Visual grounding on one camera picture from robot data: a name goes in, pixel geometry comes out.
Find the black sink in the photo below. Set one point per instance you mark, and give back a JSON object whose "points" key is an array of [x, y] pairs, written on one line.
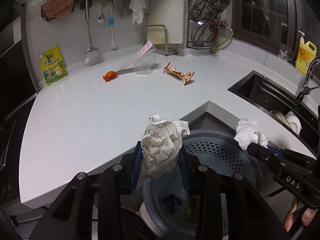
{"points": [[262, 90]]}

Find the yellow dish soap bottle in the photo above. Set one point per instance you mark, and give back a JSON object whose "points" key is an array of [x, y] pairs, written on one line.
{"points": [[306, 57]]}

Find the person's leg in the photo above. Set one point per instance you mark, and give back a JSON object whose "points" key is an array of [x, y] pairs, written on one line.
{"points": [[135, 225]]}

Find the orange dishcloth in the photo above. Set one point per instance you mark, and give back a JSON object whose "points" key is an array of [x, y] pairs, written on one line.
{"points": [[57, 7]]}

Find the perforated steel steamer plate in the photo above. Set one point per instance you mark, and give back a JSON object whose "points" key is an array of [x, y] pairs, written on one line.
{"points": [[210, 1]]}

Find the clear plastic cup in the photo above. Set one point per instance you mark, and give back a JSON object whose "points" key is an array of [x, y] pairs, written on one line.
{"points": [[145, 65]]}

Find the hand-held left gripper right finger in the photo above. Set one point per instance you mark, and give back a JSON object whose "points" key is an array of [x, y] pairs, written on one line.
{"points": [[186, 177]]}

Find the red and cream snack wrapper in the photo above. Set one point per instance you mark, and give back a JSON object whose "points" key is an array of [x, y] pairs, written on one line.
{"points": [[180, 74]]}

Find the person's right hand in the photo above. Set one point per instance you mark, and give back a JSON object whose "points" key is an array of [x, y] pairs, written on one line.
{"points": [[307, 216]]}

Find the patterned paper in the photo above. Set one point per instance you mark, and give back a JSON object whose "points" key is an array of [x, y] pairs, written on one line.
{"points": [[160, 142]]}

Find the grey perforated waste bin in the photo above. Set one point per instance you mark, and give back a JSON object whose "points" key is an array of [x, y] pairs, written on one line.
{"points": [[225, 155]]}

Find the yellow-green tube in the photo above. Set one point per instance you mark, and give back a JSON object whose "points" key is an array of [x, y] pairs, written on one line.
{"points": [[226, 41]]}

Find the dark window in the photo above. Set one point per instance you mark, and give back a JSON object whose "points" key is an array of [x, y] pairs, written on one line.
{"points": [[262, 17]]}

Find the white cutting board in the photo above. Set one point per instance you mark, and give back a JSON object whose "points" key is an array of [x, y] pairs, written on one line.
{"points": [[167, 12]]}

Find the hanging white paper towel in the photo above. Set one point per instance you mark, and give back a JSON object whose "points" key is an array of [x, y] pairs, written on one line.
{"points": [[137, 7]]}

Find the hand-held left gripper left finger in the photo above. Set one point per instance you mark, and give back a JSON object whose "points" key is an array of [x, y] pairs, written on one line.
{"points": [[137, 170]]}

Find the yellow wrapper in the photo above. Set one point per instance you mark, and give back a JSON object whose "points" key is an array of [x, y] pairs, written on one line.
{"points": [[189, 211]]}

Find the steel cutting board holder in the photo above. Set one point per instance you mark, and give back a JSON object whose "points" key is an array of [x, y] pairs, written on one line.
{"points": [[165, 40]]}

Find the white brush with blue head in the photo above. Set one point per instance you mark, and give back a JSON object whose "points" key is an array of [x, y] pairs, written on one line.
{"points": [[111, 21]]}

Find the orange peel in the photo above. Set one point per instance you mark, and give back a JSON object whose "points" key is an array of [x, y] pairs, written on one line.
{"points": [[110, 76]]}

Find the black metal lid rack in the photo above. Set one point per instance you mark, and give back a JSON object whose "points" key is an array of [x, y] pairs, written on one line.
{"points": [[197, 47]]}

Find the yellow-green seasoning pouch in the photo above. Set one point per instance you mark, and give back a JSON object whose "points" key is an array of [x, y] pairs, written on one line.
{"points": [[52, 67]]}

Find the stack of white plates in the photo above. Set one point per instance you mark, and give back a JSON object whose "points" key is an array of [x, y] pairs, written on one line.
{"points": [[278, 116]]}

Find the white tissue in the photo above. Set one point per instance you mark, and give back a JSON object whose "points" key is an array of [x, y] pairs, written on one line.
{"points": [[247, 135]]}

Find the steel spatula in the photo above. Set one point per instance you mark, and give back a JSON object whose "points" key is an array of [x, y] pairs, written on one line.
{"points": [[92, 57]]}

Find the black range hood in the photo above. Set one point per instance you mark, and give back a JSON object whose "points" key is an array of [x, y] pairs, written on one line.
{"points": [[12, 67]]}

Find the long pink receipt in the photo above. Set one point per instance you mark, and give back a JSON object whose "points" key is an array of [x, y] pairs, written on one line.
{"points": [[140, 52]]}

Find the steel faucet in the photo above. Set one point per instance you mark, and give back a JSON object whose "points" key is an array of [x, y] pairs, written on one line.
{"points": [[308, 75]]}

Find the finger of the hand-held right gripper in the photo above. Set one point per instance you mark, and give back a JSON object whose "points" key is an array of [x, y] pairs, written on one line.
{"points": [[287, 155], [262, 155]]}

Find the glass mug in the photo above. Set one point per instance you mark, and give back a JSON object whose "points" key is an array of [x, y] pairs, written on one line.
{"points": [[285, 52]]}

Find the glass pot lid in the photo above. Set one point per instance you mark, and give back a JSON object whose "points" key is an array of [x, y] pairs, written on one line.
{"points": [[202, 35]]}

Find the steel spoon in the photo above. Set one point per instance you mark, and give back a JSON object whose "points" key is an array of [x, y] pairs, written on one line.
{"points": [[101, 18]]}

